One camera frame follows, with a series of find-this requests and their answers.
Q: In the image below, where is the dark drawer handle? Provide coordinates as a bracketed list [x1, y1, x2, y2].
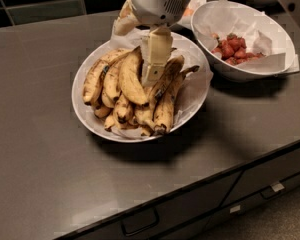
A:
[121, 208, 160, 237]
[260, 182, 285, 200]

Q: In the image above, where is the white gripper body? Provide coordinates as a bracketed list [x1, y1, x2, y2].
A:
[125, 0, 194, 28]

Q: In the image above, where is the red strawberries pile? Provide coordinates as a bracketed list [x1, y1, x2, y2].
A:
[211, 33, 264, 66]

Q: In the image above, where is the right edge spotted banana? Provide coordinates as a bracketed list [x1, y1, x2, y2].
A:
[154, 65, 199, 135]

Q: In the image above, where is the white banana bowl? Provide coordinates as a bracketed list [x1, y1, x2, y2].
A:
[71, 29, 212, 144]

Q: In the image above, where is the white strawberry bowl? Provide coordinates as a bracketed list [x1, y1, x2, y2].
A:
[190, 0, 296, 82]

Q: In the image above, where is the orange apricots pile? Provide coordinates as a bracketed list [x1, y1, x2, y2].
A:
[183, 7, 194, 17]

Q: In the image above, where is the white apricot bowl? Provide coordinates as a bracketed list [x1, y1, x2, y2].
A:
[124, 0, 207, 31]

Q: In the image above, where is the dark left drawer handle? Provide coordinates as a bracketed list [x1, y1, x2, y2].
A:
[121, 208, 160, 237]

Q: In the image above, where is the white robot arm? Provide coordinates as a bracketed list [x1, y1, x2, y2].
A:
[113, 0, 300, 85]

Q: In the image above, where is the long middle spotted banana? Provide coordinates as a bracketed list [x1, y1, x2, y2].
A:
[134, 55, 185, 130]

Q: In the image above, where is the white paper under strawberries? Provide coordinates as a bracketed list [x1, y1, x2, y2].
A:
[193, 0, 300, 75]

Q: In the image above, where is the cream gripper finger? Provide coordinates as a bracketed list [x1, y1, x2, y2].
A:
[113, 0, 141, 36]
[141, 26, 173, 87]

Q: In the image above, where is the dark right drawer handle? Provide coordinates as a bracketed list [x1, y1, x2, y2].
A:
[260, 182, 285, 200]

